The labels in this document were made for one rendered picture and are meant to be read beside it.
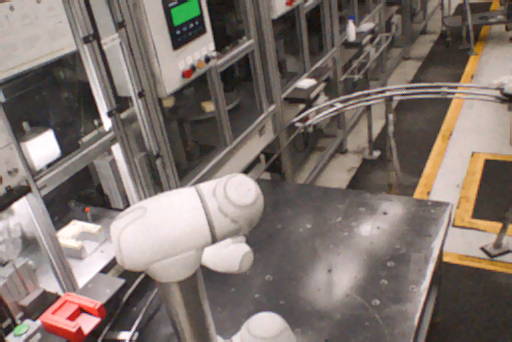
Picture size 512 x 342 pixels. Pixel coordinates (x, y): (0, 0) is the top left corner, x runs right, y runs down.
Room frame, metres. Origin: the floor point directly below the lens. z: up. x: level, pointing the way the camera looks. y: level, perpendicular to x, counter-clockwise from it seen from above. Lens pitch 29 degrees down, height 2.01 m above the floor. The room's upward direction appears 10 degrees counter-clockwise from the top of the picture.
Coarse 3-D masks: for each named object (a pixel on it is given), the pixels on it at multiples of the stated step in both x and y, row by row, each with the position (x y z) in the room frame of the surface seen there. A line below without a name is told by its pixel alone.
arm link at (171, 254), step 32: (192, 192) 0.88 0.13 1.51; (128, 224) 0.82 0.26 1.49; (160, 224) 0.81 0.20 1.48; (192, 224) 0.82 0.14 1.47; (128, 256) 0.79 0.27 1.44; (160, 256) 0.79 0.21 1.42; (192, 256) 0.82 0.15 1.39; (160, 288) 0.86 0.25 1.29; (192, 288) 0.86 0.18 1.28; (192, 320) 0.87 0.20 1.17
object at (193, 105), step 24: (216, 0) 2.44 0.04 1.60; (240, 0) 2.62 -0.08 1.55; (216, 24) 2.40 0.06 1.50; (240, 24) 2.59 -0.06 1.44; (216, 48) 2.37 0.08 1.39; (240, 72) 2.89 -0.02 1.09; (264, 72) 2.73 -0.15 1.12; (168, 96) 2.01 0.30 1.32; (192, 96) 2.15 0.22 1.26; (168, 120) 1.98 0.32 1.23; (192, 120) 2.12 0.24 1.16; (216, 120) 2.27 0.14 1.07; (192, 144) 2.08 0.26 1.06; (216, 144) 2.24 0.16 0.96; (192, 168) 2.05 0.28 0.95
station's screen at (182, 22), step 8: (176, 0) 2.09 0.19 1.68; (184, 0) 2.14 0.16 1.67; (192, 0) 2.18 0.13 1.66; (176, 8) 2.08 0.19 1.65; (184, 8) 2.13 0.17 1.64; (192, 8) 2.17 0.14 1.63; (200, 8) 2.22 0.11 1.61; (176, 16) 2.07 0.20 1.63; (184, 16) 2.12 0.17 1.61; (192, 16) 2.16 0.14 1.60; (200, 16) 2.21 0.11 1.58; (176, 24) 2.06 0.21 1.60; (184, 24) 2.11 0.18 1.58; (192, 24) 2.15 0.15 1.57; (200, 24) 2.20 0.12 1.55; (176, 32) 2.05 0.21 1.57; (184, 32) 2.10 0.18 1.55; (192, 32) 2.14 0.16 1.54; (176, 40) 2.04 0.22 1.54
